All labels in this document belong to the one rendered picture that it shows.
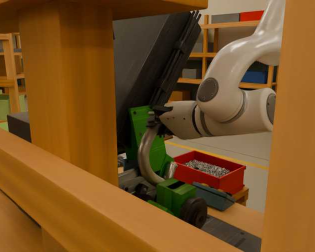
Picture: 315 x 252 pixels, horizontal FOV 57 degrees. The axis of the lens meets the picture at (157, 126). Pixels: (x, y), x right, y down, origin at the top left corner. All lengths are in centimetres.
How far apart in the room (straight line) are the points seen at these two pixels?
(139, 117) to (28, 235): 51
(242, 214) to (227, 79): 64
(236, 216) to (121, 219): 78
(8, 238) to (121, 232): 79
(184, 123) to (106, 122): 24
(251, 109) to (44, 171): 36
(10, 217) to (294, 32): 108
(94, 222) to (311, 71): 25
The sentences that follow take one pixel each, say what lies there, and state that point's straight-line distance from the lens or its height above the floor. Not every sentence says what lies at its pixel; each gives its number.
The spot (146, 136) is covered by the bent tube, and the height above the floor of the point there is 123.
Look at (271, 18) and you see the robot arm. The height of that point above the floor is 150.
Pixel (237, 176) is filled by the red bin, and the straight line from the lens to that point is 140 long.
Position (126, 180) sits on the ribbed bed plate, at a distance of 88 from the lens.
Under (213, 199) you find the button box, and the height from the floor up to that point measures 93.
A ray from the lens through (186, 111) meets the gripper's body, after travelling 64.
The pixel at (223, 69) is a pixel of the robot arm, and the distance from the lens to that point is 53.
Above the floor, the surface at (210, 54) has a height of 139.
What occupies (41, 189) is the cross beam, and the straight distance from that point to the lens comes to 44.
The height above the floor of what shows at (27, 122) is 124.
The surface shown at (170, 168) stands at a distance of 92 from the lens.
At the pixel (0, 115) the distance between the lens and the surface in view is 355.
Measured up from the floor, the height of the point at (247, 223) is 90.
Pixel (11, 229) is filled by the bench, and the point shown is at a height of 88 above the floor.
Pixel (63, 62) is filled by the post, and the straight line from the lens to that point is 43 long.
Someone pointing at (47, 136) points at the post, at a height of 130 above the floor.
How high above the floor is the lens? 143
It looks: 14 degrees down
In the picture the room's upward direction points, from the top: straight up
